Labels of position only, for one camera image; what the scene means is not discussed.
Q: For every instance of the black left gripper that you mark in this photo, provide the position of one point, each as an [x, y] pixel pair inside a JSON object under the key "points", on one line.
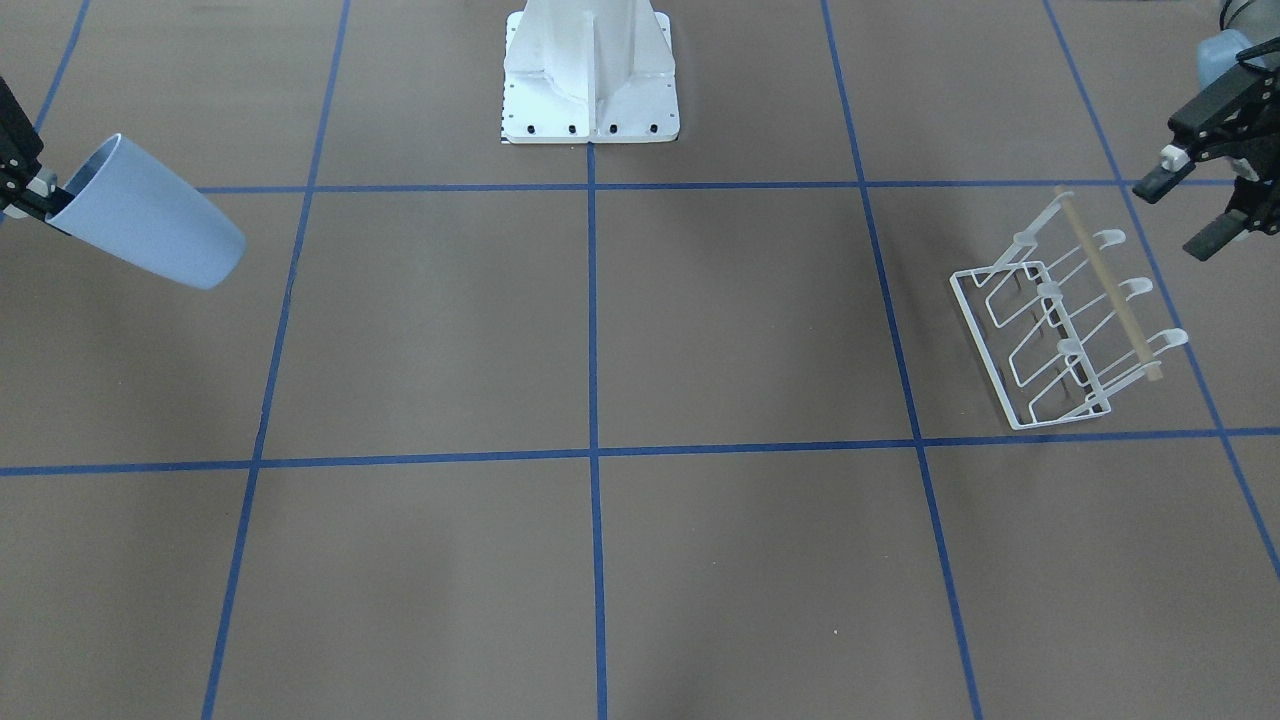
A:
{"points": [[1222, 112]]}

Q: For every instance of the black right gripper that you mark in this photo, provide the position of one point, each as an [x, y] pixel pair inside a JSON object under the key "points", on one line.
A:
{"points": [[14, 150]]}

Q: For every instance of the light blue plastic cup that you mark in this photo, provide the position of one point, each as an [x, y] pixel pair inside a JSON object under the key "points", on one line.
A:
{"points": [[126, 202]]}

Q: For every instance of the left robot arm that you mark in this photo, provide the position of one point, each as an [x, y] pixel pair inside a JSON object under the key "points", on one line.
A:
{"points": [[1247, 37]]}

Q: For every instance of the white wire cup holder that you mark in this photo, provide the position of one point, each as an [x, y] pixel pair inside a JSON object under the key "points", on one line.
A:
{"points": [[1054, 326]]}

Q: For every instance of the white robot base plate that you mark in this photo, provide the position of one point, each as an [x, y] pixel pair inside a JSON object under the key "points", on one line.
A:
{"points": [[589, 72]]}

